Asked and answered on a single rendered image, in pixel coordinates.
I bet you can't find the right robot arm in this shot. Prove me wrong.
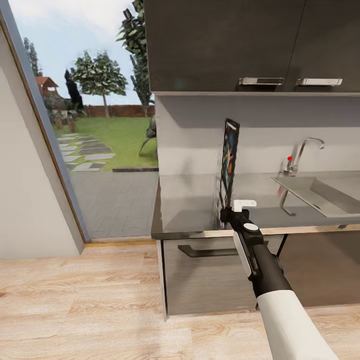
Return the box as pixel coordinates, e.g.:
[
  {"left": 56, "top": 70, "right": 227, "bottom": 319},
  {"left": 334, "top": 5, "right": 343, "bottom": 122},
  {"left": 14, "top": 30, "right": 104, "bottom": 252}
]
[{"left": 220, "top": 200, "right": 339, "bottom": 360}]

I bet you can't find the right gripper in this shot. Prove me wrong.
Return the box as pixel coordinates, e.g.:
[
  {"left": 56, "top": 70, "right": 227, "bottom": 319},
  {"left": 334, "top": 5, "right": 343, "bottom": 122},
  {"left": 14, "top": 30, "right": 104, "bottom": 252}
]
[{"left": 220, "top": 208, "right": 250, "bottom": 226}]

